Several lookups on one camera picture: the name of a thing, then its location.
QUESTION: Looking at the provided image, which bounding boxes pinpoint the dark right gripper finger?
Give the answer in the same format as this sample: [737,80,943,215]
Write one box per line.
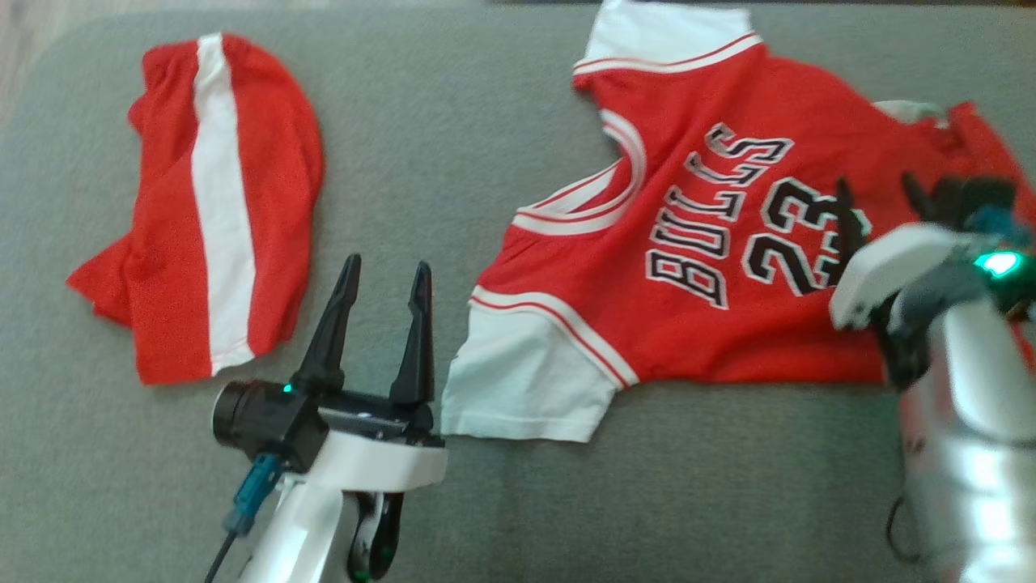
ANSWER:
[833,176,869,273]
[900,171,936,225]

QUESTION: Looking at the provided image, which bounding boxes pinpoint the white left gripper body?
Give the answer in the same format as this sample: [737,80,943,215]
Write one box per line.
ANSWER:
[304,387,449,496]

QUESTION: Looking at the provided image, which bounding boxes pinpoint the red Bulls 23 jersey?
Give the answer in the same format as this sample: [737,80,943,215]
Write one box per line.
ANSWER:
[441,0,1036,445]

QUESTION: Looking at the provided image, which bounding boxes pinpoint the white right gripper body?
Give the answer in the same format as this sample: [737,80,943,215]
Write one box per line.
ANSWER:
[829,222,978,334]

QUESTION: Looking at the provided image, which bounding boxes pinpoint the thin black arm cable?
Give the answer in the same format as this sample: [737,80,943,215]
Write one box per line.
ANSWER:
[885,494,925,565]

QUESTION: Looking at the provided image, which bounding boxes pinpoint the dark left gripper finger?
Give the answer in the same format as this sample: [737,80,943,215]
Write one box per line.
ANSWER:
[290,253,363,398]
[388,260,436,411]

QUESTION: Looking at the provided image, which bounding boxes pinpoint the red shorts with white stripe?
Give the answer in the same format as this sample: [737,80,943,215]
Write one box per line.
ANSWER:
[66,32,325,386]

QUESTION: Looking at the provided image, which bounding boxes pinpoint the black cable with blue connector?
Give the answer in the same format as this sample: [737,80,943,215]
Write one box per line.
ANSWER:
[203,453,285,583]

